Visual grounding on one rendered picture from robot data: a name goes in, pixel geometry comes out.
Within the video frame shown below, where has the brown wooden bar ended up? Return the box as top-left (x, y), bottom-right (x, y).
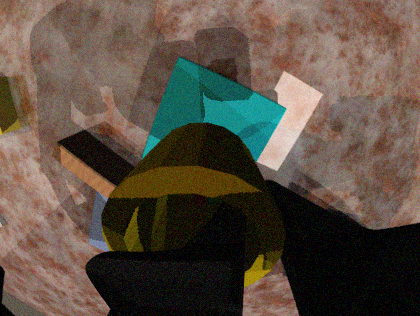
top-left (52, 130), bottom-right (136, 198)

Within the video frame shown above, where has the yellow block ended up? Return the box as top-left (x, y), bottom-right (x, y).
top-left (0, 76), bottom-right (21, 135)

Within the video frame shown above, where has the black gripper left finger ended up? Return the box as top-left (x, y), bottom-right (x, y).
top-left (85, 202), bottom-right (247, 316)

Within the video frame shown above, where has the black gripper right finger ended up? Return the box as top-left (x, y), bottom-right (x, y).
top-left (266, 181), bottom-right (420, 316)

